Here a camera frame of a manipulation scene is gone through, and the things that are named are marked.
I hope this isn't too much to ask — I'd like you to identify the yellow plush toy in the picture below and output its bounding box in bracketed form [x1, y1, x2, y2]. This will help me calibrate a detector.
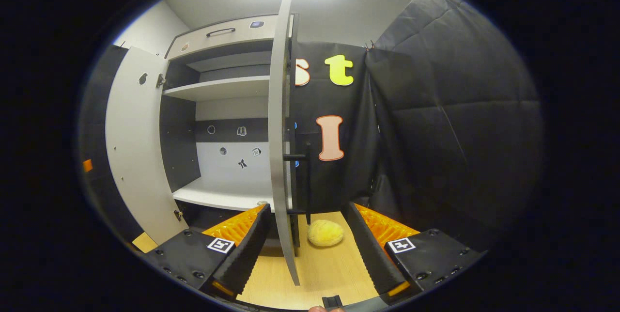
[307, 219, 345, 248]

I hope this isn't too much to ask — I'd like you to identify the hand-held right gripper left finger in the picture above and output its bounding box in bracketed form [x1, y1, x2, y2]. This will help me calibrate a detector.
[143, 204, 273, 300]

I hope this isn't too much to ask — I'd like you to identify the grey double-door shoe cabinet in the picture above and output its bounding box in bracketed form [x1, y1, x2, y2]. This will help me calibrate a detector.
[157, 13, 297, 250]

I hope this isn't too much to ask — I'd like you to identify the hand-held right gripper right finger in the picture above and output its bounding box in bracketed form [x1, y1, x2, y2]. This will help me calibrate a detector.
[345, 202, 485, 305]

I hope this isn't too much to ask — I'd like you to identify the black backdrop cloth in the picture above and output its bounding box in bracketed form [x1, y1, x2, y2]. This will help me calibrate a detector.
[77, 0, 545, 254]

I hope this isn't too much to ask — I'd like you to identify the grey cabinet door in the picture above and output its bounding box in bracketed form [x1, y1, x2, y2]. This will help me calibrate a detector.
[268, 0, 313, 286]
[105, 46, 188, 246]

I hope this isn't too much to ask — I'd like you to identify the grey cabinet drawer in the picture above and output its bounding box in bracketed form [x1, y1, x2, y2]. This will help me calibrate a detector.
[165, 14, 295, 60]

